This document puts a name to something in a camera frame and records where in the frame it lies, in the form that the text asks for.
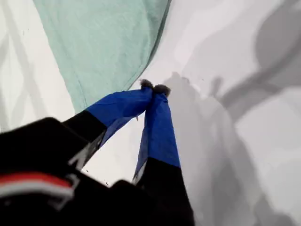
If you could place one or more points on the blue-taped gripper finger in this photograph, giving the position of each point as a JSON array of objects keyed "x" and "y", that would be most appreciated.
[
  {"x": 117, "y": 108},
  {"x": 160, "y": 136}
]

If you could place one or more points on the pale green T-shirt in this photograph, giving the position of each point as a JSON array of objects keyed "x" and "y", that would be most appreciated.
[{"x": 101, "y": 47}]

